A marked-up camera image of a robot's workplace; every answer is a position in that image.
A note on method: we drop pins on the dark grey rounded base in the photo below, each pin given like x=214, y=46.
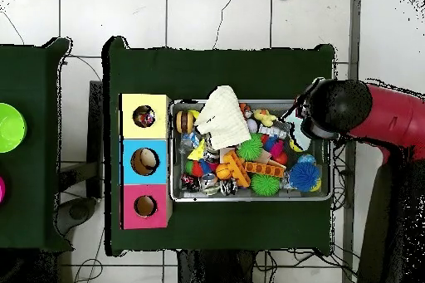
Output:
x=78, y=211

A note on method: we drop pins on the wooden yo-yo toy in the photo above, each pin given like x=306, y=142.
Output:
x=184, y=122

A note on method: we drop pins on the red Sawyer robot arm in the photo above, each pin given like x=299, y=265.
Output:
x=382, y=117

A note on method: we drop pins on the orange tiger plush toy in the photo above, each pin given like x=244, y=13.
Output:
x=245, y=110

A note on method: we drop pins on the black metal stand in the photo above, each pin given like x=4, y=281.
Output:
x=95, y=130

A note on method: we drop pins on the mint green waffle cloth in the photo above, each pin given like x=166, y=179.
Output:
x=295, y=133

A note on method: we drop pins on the pink round container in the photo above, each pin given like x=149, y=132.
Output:
x=2, y=190

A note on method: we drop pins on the bright green spiky ball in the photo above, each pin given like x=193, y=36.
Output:
x=265, y=185

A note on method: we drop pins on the orange plastic block toy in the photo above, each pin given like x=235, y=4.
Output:
x=265, y=169
x=237, y=168

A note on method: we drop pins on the cream waffle cloth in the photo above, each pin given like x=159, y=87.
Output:
x=225, y=120

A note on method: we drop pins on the clear mesh bin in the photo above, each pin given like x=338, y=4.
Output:
x=179, y=195

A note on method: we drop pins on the bright green bowl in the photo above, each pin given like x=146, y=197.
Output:
x=11, y=128

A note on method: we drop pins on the dark green table cloth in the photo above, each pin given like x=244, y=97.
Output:
x=215, y=74
x=33, y=196

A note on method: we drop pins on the blue spiky ball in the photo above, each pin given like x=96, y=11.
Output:
x=303, y=176

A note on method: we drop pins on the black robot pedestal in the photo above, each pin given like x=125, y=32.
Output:
x=215, y=269

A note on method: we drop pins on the wooden box with three holes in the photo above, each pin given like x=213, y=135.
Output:
x=161, y=130

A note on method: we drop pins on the yellow cheese wedge toy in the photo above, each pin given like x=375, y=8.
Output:
x=197, y=153

